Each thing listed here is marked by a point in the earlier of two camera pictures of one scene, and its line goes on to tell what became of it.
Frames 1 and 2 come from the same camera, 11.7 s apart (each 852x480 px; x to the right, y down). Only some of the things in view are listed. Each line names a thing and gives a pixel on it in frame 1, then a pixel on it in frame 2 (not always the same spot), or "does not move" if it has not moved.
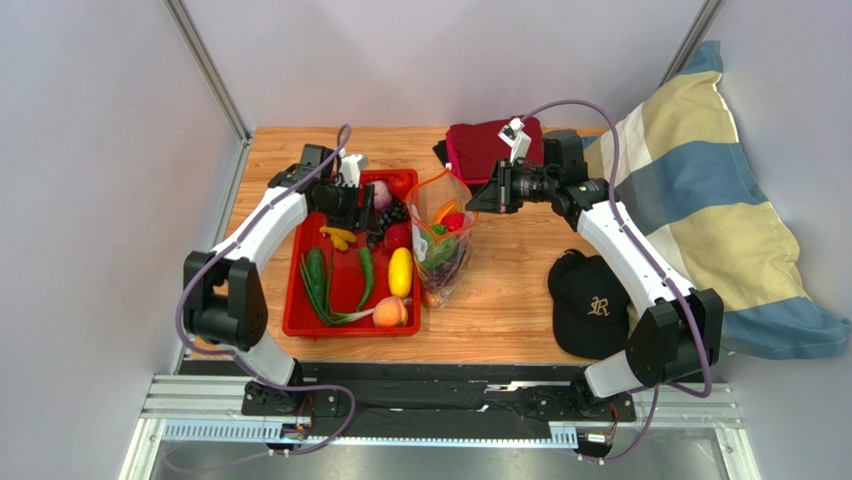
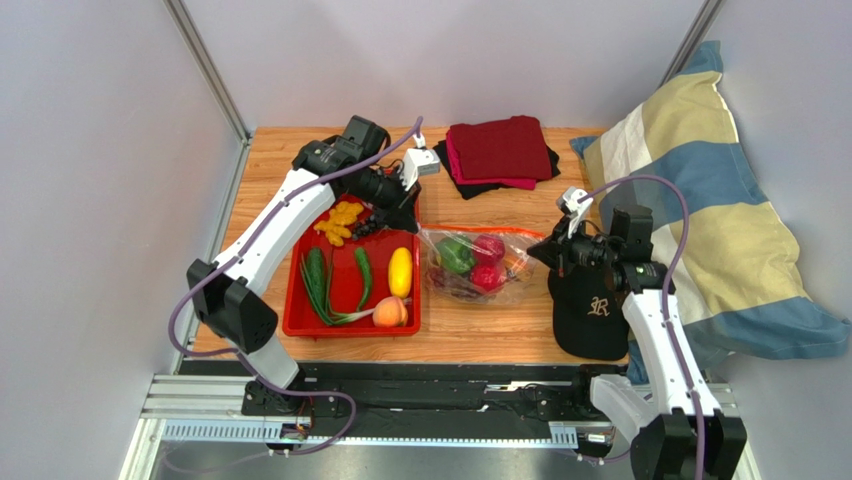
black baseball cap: (590, 304) does not move
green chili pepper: (366, 257) does not move
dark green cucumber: (317, 279) does not move
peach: (390, 312) does not move
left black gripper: (367, 217) -> (403, 217)
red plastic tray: (349, 281) does not move
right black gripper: (502, 185) -> (559, 248)
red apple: (453, 220) -> (488, 249)
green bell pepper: (441, 247) -> (456, 253)
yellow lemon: (400, 272) does not move
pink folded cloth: (454, 158) does not move
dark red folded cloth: (474, 149) does not move
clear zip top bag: (442, 215) -> (478, 265)
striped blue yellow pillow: (677, 162) does not move
